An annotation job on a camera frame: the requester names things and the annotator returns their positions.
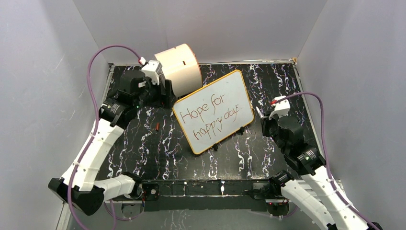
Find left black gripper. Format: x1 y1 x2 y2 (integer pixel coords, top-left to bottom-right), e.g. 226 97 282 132
134 76 177 111

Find white whiteboard marker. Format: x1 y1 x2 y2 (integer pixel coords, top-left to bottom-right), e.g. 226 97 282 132
256 107 264 119

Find yellow framed whiteboard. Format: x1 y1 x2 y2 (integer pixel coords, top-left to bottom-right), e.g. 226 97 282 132
172 70 254 155

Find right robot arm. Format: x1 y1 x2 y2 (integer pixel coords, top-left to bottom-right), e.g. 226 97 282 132
261 113 382 230

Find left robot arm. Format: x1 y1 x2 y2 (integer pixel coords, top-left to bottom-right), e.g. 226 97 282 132
48 70 176 216

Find beige cylindrical container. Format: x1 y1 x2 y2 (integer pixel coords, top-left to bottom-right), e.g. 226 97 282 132
154 44 203 97

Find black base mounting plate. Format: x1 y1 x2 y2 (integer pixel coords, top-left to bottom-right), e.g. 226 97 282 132
112 179 300 213

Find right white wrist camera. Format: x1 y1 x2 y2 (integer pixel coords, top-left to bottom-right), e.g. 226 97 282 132
268 96 291 120

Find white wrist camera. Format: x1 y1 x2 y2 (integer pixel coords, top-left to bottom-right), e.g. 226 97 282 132
268 96 291 120
141 60 164 85

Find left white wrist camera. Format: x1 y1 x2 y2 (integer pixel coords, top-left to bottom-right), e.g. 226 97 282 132
141 60 164 85

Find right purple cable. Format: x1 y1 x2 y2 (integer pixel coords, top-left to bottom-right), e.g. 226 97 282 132
270 92 381 230

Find purple cable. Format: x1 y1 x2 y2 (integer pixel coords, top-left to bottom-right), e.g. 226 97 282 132
270 92 381 230
67 45 145 230

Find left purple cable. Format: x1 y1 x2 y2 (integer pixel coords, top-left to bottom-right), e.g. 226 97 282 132
67 45 145 230

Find aluminium frame rail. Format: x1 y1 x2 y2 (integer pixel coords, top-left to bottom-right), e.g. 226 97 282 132
71 178 337 230

